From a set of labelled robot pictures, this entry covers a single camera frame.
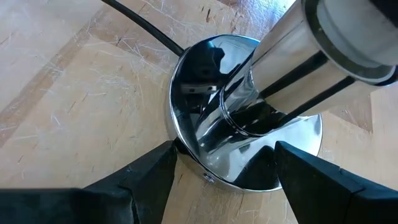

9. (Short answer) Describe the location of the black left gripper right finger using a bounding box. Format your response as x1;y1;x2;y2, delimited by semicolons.
273;140;398;224

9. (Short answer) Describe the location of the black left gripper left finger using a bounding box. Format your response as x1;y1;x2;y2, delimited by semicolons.
0;139;178;224

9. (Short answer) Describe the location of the black lamp cord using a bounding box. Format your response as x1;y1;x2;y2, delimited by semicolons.
101;0;185;58

